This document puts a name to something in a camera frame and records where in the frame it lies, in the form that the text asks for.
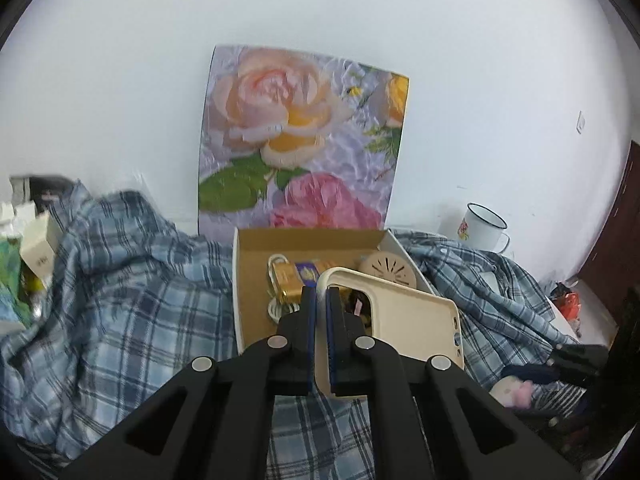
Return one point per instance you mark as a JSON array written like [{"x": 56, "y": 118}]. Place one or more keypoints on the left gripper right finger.
[{"x": 429, "y": 420}]

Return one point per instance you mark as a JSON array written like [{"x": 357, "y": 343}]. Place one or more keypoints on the small white carton box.
[{"x": 40, "y": 241}]

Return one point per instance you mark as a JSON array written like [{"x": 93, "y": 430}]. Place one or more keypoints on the floral rose painting board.
[{"x": 294, "y": 139}]

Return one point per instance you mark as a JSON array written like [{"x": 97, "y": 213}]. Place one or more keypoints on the black hair tie pink clip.
[{"x": 348, "y": 309}]

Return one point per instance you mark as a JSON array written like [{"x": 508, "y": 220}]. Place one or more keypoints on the white cardboard box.
[{"x": 309, "y": 252}]

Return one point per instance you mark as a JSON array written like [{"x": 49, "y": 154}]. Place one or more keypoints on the gold blue cigarette box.
[{"x": 289, "y": 278}]

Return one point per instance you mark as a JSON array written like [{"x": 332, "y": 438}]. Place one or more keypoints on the beige round slotted disc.
[{"x": 390, "y": 267}]

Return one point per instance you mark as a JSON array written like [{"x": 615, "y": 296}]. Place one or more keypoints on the white pink plush toy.
[{"x": 512, "y": 392}]

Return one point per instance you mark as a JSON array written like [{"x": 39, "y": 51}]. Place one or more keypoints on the white enamel mug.
[{"x": 482, "y": 229}]

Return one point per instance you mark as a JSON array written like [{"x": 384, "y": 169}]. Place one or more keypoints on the white wall socket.
[{"x": 581, "y": 122}]

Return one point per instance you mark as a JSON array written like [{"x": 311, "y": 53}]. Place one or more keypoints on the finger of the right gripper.
[{"x": 577, "y": 364}]

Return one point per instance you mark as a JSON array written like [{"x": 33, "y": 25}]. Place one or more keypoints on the red snack packet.
[{"x": 568, "y": 303}]

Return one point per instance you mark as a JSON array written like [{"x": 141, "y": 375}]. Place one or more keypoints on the beige phone case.
[{"x": 416, "y": 324}]

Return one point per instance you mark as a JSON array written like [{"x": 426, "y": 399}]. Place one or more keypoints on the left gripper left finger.
[{"x": 212, "y": 420}]

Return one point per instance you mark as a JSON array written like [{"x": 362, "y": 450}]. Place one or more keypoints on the green patterned packet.
[{"x": 13, "y": 309}]

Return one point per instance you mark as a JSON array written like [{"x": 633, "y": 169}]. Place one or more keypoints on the blue plaid shirt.
[{"x": 133, "y": 300}]

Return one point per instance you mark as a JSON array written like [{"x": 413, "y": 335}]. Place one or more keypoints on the striped dark cloth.
[{"x": 557, "y": 397}]

